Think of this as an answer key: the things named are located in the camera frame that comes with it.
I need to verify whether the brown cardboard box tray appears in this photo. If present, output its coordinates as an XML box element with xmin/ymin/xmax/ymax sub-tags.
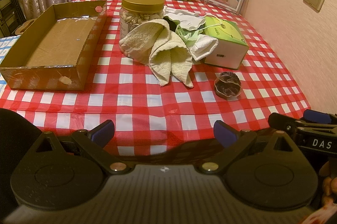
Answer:
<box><xmin>1</xmin><ymin>1</ymin><xmax>107</xmax><ymax>91</ymax></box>

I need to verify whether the cream terry towel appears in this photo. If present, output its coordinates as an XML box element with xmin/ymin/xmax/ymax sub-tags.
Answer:
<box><xmin>119</xmin><ymin>19</ymin><xmax>194</xmax><ymax>88</ymax></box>

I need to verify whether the white face mask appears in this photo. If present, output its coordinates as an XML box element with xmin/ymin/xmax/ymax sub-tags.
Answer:
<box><xmin>163</xmin><ymin>6</ymin><xmax>206</xmax><ymax>31</ymax></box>

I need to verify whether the blue white checkered cloth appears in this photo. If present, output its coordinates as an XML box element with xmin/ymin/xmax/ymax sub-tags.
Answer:
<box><xmin>0</xmin><ymin>36</ymin><xmax>19</xmax><ymax>95</ymax></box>

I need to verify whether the beige waste bin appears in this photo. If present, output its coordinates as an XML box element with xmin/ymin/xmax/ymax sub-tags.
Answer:
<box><xmin>15</xmin><ymin>18</ymin><xmax>36</xmax><ymax>35</ymax></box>

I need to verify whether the nut jar with gold lid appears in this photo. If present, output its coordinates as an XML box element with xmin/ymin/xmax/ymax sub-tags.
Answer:
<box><xmin>119</xmin><ymin>0</ymin><xmax>165</xmax><ymax>39</ymax></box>

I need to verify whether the light green cloth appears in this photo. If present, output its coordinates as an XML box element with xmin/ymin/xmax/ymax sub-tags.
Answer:
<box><xmin>175</xmin><ymin>25</ymin><xmax>203</xmax><ymax>47</ymax></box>

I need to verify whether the person's right hand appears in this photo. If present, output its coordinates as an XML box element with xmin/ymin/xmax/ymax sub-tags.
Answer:
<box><xmin>319</xmin><ymin>162</ymin><xmax>336</xmax><ymax>206</ymax></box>

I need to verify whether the green tissue box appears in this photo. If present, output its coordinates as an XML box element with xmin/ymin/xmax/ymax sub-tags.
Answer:
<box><xmin>205</xmin><ymin>15</ymin><xmax>249</xmax><ymax>70</ymax></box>

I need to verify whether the red white checkered tablecloth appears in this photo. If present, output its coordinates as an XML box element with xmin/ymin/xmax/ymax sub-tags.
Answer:
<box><xmin>1</xmin><ymin>0</ymin><xmax>309</xmax><ymax>156</ymax></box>

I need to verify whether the black folding ladder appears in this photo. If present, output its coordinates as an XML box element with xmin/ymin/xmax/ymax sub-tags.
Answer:
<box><xmin>0</xmin><ymin>0</ymin><xmax>26</xmax><ymax>38</ymax></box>

